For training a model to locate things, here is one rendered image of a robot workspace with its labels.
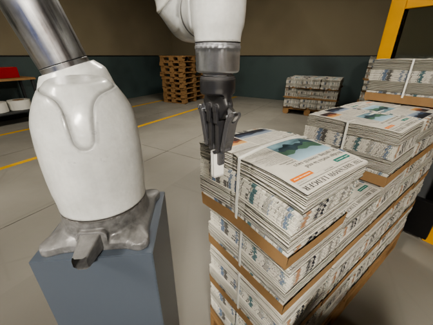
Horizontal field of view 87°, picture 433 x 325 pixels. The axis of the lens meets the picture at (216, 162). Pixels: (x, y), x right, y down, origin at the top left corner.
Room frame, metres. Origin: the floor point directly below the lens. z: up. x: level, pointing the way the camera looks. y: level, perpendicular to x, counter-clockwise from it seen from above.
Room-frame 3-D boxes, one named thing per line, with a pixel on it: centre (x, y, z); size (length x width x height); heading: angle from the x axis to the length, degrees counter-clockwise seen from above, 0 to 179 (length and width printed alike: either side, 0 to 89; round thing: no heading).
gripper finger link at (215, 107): (0.50, -0.01, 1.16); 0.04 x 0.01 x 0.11; 127
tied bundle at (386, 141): (1.01, -0.65, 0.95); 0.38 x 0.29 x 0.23; 38
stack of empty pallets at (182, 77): (7.59, 1.01, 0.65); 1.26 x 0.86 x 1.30; 153
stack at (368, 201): (0.92, -0.54, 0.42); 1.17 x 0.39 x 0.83; 127
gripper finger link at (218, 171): (0.51, 0.00, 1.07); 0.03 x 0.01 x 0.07; 127
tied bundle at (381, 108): (1.19, -0.88, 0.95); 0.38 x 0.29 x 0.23; 37
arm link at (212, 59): (0.51, 0.00, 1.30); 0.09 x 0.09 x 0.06
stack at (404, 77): (1.36, -1.12, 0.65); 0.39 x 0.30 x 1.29; 37
